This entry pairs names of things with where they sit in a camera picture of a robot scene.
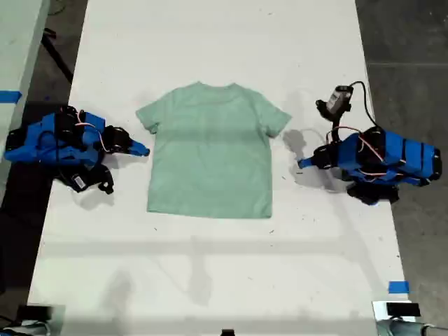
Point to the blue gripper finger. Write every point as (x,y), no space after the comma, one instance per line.
(139,146)
(308,160)
(309,165)
(137,153)

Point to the pale green T-shirt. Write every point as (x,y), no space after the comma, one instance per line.
(210,157)

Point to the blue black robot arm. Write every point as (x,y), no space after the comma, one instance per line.
(42,140)
(402,150)

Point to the black stand leg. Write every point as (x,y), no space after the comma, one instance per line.
(56,52)

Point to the long blue tape strip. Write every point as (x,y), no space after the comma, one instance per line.
(10,96)

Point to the pale side table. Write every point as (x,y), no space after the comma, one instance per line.
(17,42)

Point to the short blue tape strip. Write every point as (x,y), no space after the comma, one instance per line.
(399,287)

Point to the white plate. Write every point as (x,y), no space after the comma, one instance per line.
(379,309)

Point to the small black box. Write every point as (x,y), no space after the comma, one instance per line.
(402,309)
(33,312)

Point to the small black block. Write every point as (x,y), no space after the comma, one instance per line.
(228,332)

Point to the grey blue object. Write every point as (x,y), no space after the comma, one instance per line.
(31,330)
(402,329)

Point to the black camera stalk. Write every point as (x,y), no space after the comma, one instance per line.
(335,129)

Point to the black camera box, grey face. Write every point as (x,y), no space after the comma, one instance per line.
(337,99)

